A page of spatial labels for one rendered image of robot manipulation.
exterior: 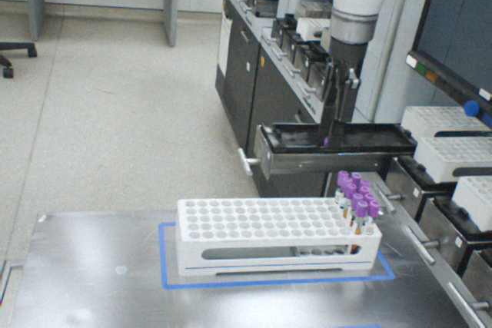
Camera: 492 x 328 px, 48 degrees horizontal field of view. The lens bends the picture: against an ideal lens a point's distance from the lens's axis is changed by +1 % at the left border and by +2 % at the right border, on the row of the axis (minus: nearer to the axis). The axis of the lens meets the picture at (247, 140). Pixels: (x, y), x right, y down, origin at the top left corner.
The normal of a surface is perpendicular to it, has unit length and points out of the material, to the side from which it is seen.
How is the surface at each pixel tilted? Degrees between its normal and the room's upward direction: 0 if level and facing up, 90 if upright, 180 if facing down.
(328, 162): 90
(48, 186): 0
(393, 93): 90
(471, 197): 90
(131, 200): 0
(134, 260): 0
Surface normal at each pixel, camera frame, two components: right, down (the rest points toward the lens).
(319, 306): 0.11, -0.87
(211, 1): 0.22, 0.49
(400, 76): -0.97, 0.00
